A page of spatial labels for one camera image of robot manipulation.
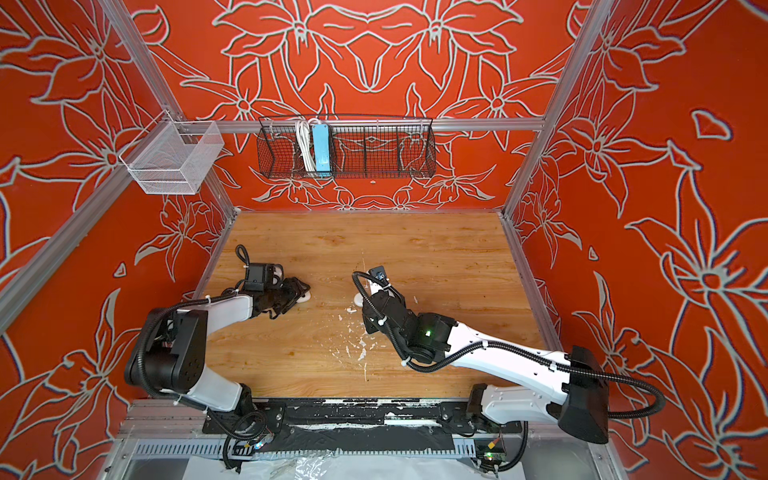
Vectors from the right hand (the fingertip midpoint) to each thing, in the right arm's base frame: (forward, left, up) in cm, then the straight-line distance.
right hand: (364, 299), depth 73 cm
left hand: (+13, +21, -17) cm, 29 cm away
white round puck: (+9, +3, -18) cm, 21 cm away
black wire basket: (+50, -2, +11) cm, 52 cm away
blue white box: (+44, +14, +15) cm, 48 cm away
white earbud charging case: (+10, +20, -17) cm, 28 cm away
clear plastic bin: (+45, +61, +13) cm, 77 cm away
